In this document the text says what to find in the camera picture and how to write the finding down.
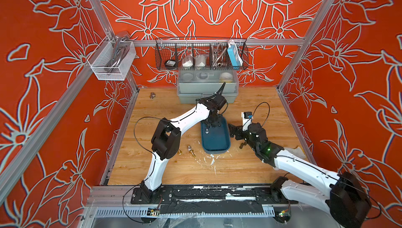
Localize white cloth on table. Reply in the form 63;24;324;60
285;146;307;159

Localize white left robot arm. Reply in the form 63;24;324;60
140;93;227;200

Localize black wire wall basket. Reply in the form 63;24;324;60
155;37;249;71

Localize metal tongs in basket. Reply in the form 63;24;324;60
210;43;227;68

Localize teal plastic storage box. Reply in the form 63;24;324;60
201;117;231;155

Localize grey plastic lidded container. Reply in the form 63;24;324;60
177;70;239;104

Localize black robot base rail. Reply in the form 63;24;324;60
129;184;295;216

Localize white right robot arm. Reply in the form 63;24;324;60
228;112;372;228

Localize blue white box in basket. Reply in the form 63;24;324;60
227;39;243;67

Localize white mesh wall basket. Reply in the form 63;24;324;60
88;36;137;81

